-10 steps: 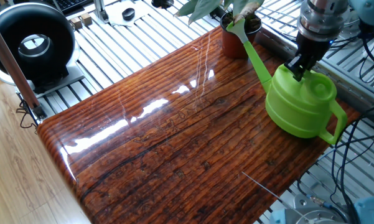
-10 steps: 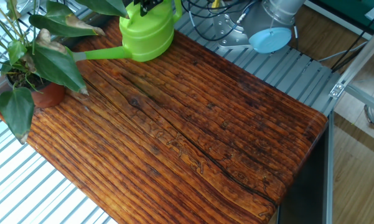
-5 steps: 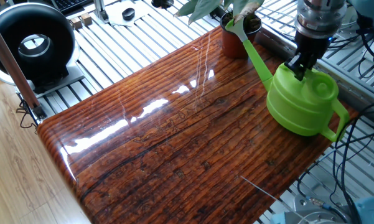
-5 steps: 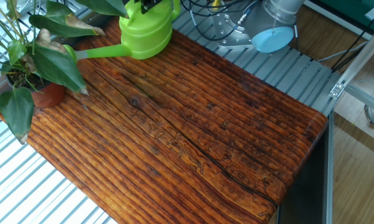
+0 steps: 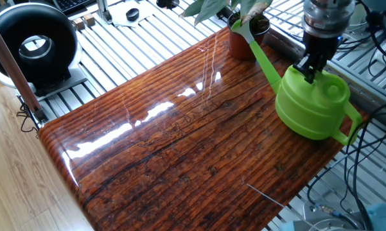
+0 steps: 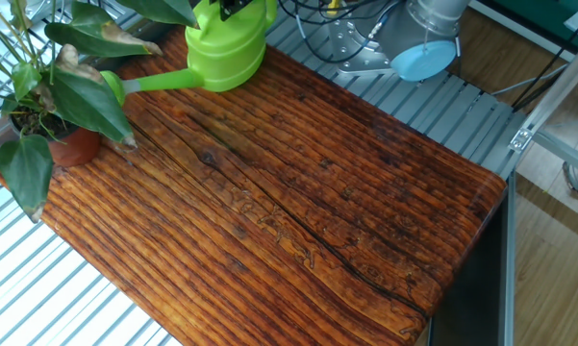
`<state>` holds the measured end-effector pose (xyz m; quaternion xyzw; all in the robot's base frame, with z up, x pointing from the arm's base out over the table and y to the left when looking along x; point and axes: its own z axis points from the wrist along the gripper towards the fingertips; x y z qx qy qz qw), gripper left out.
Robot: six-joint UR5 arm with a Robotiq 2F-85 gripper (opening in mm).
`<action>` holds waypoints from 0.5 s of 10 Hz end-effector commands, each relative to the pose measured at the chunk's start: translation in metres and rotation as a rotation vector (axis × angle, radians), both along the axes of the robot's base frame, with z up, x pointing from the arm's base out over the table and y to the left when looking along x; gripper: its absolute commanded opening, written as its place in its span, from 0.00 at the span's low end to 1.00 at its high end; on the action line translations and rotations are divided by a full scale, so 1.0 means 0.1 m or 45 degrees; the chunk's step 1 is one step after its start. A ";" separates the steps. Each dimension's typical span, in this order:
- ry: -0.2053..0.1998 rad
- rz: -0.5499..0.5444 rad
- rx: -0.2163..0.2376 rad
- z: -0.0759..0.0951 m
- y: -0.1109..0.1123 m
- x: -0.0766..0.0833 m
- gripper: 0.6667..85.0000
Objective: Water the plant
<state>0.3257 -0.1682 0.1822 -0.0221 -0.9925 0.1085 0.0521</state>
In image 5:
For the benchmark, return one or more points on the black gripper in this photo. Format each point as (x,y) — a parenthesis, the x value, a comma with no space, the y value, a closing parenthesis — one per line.
(321,48)

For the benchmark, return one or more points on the green plastic watering can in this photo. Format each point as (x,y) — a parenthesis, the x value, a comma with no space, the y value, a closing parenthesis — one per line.
(308,109)

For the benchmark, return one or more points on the green leafy plant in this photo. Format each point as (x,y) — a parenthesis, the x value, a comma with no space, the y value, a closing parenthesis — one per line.
(205,8)

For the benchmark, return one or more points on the silver robot mounting plate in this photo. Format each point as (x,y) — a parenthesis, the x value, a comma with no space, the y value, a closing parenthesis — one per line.
(311,210)

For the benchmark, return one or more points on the small black device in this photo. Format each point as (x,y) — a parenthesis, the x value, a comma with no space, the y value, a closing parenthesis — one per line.
(167,3)

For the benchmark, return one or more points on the white paper sheet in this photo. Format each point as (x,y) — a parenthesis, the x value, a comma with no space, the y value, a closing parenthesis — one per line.
(149,13)

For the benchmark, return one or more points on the small black round cap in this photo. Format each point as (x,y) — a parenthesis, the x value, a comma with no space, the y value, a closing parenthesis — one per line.
(132,14)

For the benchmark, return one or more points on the wood grain board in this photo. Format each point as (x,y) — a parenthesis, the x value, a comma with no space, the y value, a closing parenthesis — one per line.
(147,179)

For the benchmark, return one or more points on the small wooden cube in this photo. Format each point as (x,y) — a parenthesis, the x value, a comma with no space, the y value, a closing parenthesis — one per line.
(89,20)
(78,24)

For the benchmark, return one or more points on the black keyboard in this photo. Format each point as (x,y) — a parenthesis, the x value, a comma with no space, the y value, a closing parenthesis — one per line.
(67,4)

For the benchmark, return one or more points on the aluminium upright post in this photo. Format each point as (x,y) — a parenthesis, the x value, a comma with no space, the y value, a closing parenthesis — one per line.
(104,13)

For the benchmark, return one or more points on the brown diagonal frame bar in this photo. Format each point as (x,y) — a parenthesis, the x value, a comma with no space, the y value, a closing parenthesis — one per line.
(9,64)

